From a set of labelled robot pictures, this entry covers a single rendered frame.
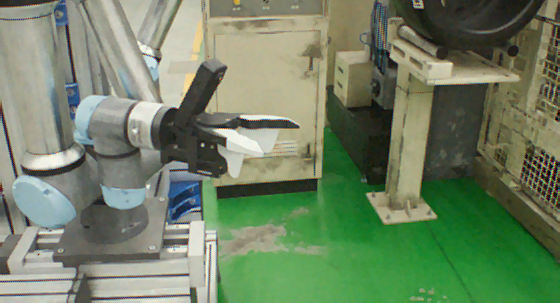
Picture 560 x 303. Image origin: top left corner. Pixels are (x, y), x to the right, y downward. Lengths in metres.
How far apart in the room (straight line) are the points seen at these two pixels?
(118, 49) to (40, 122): 0.18
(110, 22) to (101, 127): 0.21
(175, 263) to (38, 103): 0.47
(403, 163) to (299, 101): 0.56
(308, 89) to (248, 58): 0.32
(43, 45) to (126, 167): 0.24
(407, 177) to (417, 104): 0.36
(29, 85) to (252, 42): 1.53
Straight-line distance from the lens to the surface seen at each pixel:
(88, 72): 1.26
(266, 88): 2.39
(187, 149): 0.80
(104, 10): 0.96
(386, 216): 2.51
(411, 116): 2.35
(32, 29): 0.89
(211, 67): 0.75
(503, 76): 2.04
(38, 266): 1.24
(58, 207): 0.96
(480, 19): 2.20
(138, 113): 0.82
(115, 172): 0.88
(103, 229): 1.13
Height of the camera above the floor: 1.37
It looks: 25 degrees down
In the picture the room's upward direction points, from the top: straight up
